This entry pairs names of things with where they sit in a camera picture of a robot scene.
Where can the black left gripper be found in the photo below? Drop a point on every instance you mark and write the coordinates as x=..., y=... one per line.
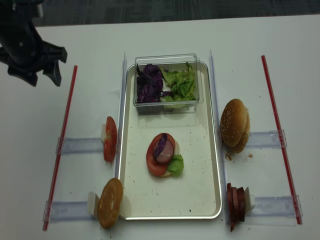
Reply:
x=23, y=45

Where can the purple cabbage leaves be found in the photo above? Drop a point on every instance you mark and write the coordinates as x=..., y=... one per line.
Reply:
x=150, y=85

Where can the purple cabbage piece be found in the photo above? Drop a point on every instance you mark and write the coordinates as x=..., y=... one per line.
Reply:
x=162, y=149

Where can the clear tomato pusher track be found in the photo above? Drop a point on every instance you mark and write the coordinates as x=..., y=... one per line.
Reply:
x=69, y=145

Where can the white tomato pusher block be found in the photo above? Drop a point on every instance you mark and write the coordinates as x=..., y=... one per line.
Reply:
x=103, y=135

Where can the tomato slices stack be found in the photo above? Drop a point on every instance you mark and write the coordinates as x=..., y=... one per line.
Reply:
x=110, y=140

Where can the white bread pusher block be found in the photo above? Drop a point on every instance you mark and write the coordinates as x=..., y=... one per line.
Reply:
x=93, y=204

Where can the clear bread pusher track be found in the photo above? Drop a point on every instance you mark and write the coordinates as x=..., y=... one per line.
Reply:
x=60, y=211

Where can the green lettuce leaves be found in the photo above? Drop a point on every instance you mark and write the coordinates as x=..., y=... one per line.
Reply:
x=181, y=84

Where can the tomato slice on tray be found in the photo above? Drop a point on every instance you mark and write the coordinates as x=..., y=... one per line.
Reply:
x=154, y=168

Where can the lettuce piece on tray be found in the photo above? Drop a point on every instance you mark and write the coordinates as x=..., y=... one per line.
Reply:
x=176, y=166

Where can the bread crumb pieces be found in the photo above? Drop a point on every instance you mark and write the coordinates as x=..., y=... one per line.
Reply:
x=233, y=156

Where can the sliced meat patties stack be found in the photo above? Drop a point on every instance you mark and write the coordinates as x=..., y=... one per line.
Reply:
x=236, y=205

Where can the white meat pusher block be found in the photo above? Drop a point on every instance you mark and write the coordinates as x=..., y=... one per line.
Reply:
x=249, y=201

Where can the clear meat pusher track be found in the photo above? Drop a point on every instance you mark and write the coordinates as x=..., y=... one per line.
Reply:
x=274, y=206

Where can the clear plastic salad box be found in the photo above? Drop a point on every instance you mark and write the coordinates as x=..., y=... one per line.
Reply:
x=170, y=63

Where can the sausage slice on tray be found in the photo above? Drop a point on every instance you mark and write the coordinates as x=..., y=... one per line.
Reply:
x=172, y=153

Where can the white metal tray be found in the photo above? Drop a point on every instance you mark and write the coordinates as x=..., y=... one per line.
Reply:
x=196, y=193

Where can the sesame bun rear half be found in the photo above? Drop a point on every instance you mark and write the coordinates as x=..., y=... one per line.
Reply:
x=234, y=108

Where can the sesame bun half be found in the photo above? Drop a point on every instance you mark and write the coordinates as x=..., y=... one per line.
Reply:
x=234, y=108
x=243, y=125

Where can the sesame bun front half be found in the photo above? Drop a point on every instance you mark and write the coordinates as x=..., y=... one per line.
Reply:
x=243, y=125

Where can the clear bun pusher track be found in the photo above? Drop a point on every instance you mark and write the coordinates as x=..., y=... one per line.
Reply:
x=267, y=139

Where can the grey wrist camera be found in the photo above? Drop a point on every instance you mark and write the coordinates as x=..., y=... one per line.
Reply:
x=38, y=10

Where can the left clear divider rail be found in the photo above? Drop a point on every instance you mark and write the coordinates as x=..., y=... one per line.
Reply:
x=120, y=125

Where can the clear divider rail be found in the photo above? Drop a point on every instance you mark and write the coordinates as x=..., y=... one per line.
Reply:
x=217, y=132
x=120, y=125

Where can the left red rail strip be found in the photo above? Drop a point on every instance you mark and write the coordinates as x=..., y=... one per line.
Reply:
x=58, y=157

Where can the red rail strip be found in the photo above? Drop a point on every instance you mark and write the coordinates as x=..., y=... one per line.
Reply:
x=294, y=196
x=58, y=157

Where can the right clear divider rail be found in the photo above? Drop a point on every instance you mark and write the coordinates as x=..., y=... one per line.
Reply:
x=217, y=132

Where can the right red rail strip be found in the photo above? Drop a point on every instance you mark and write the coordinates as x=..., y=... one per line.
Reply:
x=294, y=196

